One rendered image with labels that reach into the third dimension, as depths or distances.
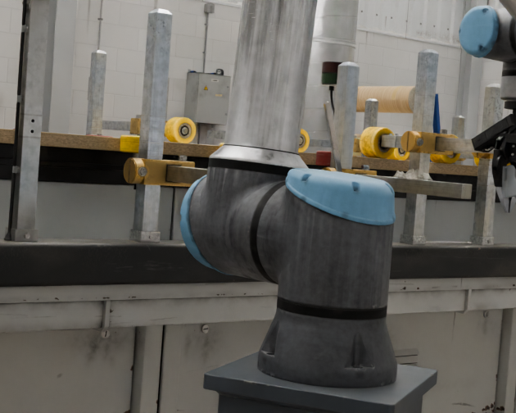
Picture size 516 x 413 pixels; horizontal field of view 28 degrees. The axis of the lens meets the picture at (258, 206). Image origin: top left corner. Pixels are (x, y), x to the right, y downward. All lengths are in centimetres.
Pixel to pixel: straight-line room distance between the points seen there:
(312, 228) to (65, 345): 103
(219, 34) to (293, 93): 942
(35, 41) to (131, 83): 842
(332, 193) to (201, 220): 25
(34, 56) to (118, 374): 79
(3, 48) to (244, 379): 848
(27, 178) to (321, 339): 75
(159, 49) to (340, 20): 439
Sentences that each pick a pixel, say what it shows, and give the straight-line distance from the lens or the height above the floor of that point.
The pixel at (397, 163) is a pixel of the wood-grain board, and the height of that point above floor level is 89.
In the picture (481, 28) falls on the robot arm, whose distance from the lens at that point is 190.
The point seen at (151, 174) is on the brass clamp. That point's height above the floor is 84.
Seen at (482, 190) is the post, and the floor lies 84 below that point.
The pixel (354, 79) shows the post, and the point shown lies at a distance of 232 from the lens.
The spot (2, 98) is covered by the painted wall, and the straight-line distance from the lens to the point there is 968.
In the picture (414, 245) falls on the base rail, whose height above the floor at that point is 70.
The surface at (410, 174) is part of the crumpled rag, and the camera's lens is 220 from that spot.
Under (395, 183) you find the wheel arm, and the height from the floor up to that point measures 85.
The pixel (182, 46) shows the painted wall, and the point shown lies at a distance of 1064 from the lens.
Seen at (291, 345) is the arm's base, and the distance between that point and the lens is 135.
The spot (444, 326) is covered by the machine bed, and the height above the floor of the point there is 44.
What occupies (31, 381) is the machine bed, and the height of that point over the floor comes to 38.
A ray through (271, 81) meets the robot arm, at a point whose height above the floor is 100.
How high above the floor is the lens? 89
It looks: 3 degrees down
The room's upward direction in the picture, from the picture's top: 4 degrees clockwise
